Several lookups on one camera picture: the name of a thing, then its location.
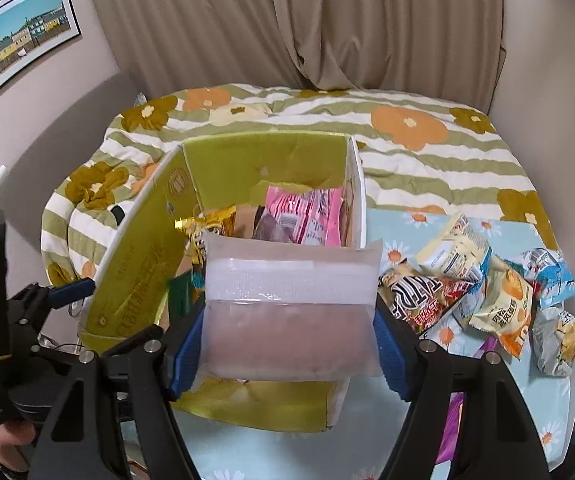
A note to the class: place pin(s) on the brown snack packet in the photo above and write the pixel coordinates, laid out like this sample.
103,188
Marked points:
270,227

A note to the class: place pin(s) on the beige curtain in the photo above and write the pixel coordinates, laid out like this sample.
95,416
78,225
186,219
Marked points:
217,20

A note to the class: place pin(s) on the blue white snack packet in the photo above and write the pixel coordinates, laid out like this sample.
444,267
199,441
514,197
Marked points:
547,275

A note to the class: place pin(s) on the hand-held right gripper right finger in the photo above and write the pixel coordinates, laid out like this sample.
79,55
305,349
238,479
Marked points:
392,360

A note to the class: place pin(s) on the cream white snack packet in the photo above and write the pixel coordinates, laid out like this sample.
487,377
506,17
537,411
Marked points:
455,250

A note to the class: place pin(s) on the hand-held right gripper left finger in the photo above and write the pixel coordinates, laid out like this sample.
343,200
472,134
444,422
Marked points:
186,355

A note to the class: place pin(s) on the wall poster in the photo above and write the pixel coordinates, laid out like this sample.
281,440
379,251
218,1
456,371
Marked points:
17,45

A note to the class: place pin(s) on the yellow orange snack packet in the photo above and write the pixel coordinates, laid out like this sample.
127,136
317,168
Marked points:
505,305

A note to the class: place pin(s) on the silver yellow snack packet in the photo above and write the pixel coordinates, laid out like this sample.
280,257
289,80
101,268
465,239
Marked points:
557,340

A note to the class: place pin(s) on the person's left hand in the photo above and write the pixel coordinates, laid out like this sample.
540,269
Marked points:
10,447

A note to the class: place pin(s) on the floral striped blanket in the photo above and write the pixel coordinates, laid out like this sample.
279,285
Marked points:
417,170

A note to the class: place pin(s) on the purple snack packet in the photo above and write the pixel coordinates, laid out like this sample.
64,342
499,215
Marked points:
452,430

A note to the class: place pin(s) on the pink white snack packet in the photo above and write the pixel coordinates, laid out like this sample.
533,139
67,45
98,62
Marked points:
302,215

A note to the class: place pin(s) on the translucent pink snack packet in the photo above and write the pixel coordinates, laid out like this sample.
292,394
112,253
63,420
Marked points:
287,320

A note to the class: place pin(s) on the green cardboard box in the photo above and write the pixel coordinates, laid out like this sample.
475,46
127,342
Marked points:
132,270

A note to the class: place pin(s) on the green snack packet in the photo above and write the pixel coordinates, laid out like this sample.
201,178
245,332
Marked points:
180,292

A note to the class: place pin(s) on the black white striped snack packet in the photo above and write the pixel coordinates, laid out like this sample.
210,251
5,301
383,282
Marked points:
420,300

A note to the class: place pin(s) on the gold snack packet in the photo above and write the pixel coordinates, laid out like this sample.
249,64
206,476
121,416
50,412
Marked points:
207,225

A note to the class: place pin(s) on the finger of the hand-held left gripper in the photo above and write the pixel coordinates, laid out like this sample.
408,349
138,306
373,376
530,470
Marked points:
72,292

